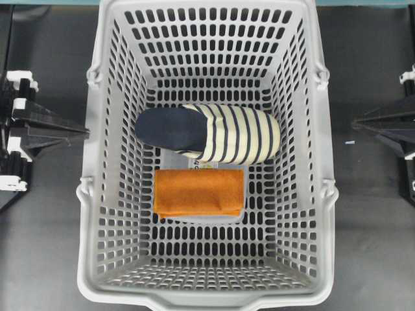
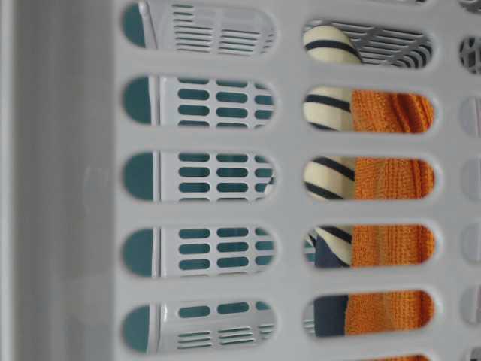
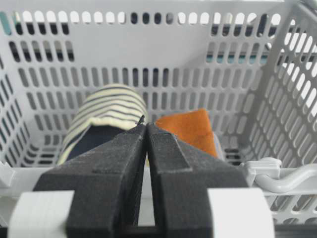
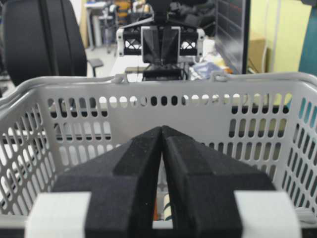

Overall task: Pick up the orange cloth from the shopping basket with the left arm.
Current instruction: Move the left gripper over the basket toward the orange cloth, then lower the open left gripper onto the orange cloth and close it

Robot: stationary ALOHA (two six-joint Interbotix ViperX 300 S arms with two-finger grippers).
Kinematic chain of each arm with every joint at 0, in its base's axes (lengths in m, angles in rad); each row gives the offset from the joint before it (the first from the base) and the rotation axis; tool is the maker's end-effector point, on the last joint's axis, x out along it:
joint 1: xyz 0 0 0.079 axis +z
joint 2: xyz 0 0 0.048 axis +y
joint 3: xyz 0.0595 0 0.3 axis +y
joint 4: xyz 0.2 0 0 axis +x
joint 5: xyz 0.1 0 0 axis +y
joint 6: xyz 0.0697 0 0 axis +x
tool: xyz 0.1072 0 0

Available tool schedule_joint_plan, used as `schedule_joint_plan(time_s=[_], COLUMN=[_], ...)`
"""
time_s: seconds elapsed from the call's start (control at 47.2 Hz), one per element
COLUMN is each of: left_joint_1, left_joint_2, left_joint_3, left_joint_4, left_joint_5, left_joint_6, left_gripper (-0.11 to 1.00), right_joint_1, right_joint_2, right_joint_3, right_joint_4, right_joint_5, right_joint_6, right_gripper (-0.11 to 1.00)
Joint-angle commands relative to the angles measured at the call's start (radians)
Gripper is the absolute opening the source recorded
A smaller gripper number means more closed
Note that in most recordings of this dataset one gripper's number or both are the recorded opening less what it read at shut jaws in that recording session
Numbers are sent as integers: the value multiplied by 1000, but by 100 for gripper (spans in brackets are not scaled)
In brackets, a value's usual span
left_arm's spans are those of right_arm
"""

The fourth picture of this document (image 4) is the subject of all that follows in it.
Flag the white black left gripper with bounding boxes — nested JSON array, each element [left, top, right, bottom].
[[116, 24, 205, 62]]

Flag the right gripper black foam right finger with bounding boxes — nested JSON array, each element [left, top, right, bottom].
[[161, 125, 303, 238]]

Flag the right gripper black foam left finger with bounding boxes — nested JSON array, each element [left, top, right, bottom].
[[24, 126, 163, 238]]

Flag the striped item in basket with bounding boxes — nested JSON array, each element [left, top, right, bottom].
[[162, 194, 172, 221]]

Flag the grey plastic shopping basket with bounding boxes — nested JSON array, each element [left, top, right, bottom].
[[0, 72, 317, 238]]

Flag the black monitor screen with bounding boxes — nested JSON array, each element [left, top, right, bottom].
[[214, 0, 251, 74]]

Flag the cardboard box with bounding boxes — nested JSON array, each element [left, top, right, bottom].
[[248, 34, 265, 73]]

